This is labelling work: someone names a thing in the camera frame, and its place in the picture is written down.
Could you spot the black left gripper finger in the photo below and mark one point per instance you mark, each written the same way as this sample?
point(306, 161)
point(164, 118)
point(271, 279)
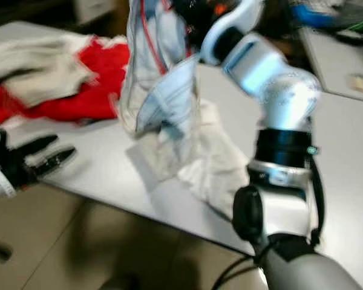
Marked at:
point(41, 145)
point(57, 163)

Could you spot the beige jeans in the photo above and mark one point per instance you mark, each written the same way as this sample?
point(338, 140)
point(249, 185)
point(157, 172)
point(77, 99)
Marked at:
point(36, 66)

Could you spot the white jeans with dark stitching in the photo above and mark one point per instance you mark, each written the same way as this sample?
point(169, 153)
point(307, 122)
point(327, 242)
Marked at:
point(163, 90)

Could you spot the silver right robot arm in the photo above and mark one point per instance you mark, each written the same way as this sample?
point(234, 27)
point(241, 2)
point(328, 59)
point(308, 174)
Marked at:
point(284, 90)

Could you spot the red garment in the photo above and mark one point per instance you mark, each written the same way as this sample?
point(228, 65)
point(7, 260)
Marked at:
point(103, 60)

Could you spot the blue container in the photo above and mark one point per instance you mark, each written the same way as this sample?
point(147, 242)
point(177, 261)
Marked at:
point(311, 15)

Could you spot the white low drawer unit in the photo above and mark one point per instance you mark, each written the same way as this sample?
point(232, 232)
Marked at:
point(92, 11)

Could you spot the grey side table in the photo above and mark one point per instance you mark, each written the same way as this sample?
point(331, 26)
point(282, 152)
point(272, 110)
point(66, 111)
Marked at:
point(345, 60)

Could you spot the large white table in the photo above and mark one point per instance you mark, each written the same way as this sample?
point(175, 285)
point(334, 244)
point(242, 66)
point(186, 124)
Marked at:
point(345, 181)

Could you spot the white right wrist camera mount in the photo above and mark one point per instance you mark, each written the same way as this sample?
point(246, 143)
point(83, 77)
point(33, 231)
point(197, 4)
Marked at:
point(233, 24)

